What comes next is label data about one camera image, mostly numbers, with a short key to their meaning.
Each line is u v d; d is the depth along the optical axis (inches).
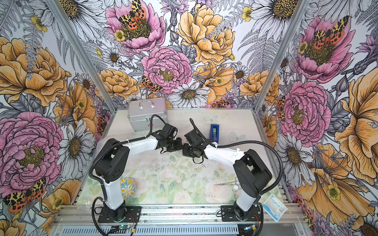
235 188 31.0
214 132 39.1
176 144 34.0
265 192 19.5
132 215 28.8
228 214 29.1
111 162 20.0
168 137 30.7
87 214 29.7
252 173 18.1
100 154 20.7
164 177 34.3
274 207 30.0
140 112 39.5
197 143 27.6
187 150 31.6
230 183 33.5
